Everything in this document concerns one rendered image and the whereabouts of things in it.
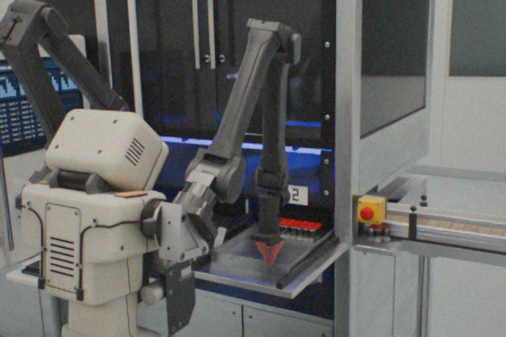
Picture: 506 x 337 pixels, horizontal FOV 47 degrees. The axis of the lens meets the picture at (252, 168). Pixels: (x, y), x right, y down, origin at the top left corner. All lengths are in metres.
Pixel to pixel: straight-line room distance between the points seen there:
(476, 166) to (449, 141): 0.37
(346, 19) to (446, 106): 4.72
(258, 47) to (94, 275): 0.59
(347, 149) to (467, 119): 4.65
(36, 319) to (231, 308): 1.13
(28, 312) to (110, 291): 1.81
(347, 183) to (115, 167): 0.87
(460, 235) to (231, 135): 0.91
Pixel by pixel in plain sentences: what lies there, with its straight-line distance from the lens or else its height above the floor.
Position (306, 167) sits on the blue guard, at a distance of 1.88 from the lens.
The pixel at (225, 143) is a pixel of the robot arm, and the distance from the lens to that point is 1.23.
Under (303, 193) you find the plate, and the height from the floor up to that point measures 1.03.
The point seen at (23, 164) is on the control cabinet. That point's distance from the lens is 2.09.
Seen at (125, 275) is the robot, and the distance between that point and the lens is 1.27.
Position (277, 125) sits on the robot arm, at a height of 1.31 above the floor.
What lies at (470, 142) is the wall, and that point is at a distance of 6.45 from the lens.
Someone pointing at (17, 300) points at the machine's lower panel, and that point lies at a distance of 3.07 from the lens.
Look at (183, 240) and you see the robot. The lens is 1.13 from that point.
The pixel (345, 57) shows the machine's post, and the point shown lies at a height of 1.46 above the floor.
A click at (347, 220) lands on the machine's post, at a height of 0.96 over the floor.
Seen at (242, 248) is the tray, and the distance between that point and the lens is 1.85.
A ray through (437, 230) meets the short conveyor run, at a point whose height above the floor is 0.93.
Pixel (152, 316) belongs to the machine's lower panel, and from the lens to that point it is 2.46.
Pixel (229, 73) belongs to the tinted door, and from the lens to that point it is 1.98.
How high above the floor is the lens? 1.54
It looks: 13 degrees down
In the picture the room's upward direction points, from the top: 2 degrees counter-clockwise
